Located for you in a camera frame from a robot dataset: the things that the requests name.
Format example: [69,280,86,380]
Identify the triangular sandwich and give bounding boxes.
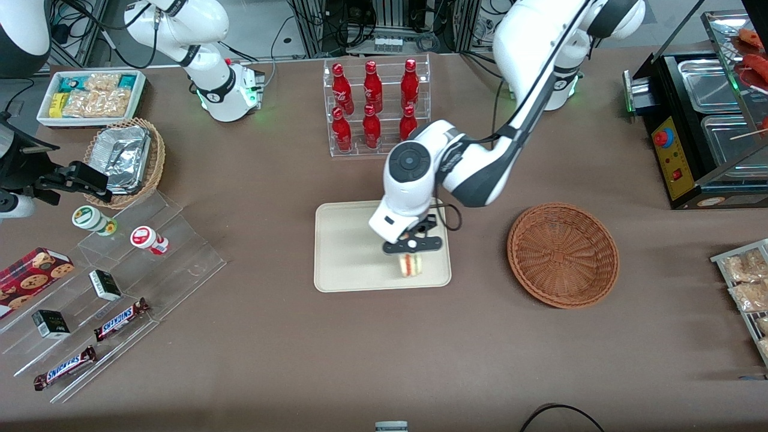
[396,252,424,278]

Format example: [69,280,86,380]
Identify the cream plastic tray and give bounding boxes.
[314,197,452,293]

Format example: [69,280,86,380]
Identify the small tan wicker basket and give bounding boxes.
[83,117,166,209]

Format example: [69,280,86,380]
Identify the large brown wicker basket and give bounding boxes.
[507,202,620,310]

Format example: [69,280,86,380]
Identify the tray of packaged pastries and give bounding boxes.
[711,239,768,367]

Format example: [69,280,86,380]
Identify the stacked aluminium foil containers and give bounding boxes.
[90,126,151,196]

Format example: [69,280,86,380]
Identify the green lid yogurt cup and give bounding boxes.
[72,205,118,236]

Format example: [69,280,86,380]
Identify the white rectangular snack bin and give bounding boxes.
[37,70,146,128]

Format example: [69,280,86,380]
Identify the red plaid cookie box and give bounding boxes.
[0,247,75,319]

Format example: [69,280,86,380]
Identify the clear cracker bag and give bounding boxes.
[84,73,121,92]
[63,90,131,118]

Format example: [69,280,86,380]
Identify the red lid yogurt cup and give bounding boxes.
[130,226,170,256]

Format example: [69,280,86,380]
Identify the red cola bottle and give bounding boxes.
[332,63,355,115]
[362,104,382,149]
[399,105,418,142]
[332,107,353,153]
[401,59,419,110]
[364,61,383,113]

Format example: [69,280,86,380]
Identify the small black carton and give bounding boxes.
[89,269,122,302]
[31,310,71,340]

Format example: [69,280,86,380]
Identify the clear acrylic stepped stand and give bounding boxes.
[0,191,227,404]

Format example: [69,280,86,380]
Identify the clear acrylic bottle rack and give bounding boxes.
[323,54,431,158]

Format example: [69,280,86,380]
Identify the Snickers chocolate bar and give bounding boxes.
[94,298,151,343]
[33,346,98,391]

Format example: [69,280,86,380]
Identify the black food warmer machine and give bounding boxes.
[624,9,768,211]

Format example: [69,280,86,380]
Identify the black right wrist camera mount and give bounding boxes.
[0,114,61,193]

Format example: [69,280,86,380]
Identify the aluminium equipment frame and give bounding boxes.
[291,0,481,58]

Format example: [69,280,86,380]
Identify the black floor cable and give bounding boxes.
[519,403,607,432]

